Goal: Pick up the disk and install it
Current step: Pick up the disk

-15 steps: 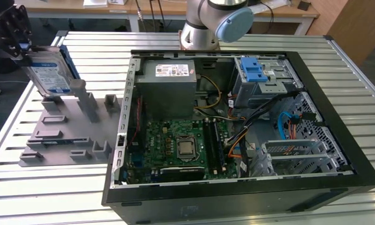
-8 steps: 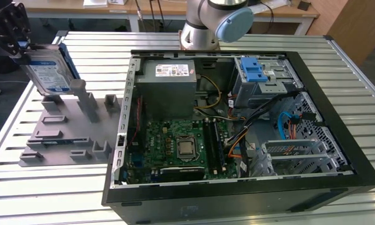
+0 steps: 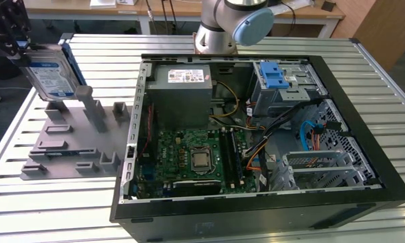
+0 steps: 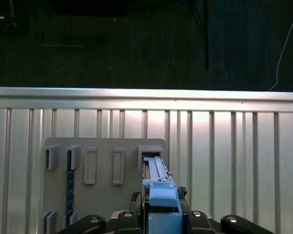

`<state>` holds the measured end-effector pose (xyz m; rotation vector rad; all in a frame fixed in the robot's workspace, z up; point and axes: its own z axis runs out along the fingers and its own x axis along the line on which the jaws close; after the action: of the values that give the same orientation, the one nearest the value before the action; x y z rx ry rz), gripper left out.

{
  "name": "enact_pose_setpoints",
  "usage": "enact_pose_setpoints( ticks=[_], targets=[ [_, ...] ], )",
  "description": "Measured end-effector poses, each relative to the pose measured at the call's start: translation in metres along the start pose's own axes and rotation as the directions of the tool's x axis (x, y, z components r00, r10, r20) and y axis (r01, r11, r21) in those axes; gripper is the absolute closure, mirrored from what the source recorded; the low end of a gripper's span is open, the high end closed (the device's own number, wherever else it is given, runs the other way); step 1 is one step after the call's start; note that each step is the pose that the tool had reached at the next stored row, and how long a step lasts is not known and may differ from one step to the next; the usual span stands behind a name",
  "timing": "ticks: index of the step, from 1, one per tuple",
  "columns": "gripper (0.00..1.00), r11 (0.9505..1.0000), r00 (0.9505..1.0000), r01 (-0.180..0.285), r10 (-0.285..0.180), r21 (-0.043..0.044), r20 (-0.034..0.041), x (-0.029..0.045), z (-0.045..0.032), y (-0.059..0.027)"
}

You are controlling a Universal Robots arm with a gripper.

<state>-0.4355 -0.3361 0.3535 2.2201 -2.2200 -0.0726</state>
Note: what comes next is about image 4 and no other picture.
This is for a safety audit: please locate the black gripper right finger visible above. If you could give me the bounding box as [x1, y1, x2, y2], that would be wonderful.
[177, 185, 275, 234]

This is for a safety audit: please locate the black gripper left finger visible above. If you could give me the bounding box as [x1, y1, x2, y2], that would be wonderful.
[56, 191, 144, 234]

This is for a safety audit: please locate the hard disk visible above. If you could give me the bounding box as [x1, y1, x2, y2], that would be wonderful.
[141, 156, 189, 234]

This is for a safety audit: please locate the grey parts rack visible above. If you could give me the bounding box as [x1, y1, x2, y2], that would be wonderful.
[42, 137, 170, 226]

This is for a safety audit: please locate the white floor cable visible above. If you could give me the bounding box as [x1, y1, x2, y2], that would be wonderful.
[268, 16, 293, 92]

